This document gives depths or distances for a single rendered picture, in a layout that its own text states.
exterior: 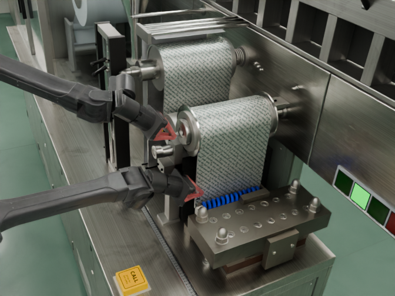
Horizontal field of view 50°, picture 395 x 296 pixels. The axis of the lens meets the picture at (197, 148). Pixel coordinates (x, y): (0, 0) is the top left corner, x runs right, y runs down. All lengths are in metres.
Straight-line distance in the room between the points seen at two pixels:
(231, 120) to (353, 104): 0.32
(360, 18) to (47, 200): 0.82
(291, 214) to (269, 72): 0.45
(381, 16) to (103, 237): 0.97
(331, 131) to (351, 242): 1.69
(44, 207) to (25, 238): 1.75
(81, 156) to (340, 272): 1.61
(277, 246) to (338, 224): 1.70
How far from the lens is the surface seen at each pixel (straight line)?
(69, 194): 1.00
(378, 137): 1.09
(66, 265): 2.52
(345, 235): 2.85
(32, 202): 0.98
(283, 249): 1.26
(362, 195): 1.16
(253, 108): 1.22
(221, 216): 1.24
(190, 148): 1.17
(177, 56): 1.30
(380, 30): 1.05
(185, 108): 1.16
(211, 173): 1.23
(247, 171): 1.30
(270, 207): 1.29
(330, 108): 1.18
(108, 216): 1.43
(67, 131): 1.88
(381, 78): 1.11
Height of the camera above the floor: 1.86
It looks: 34 degrees down
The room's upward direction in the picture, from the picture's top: 4 degrees clockwise
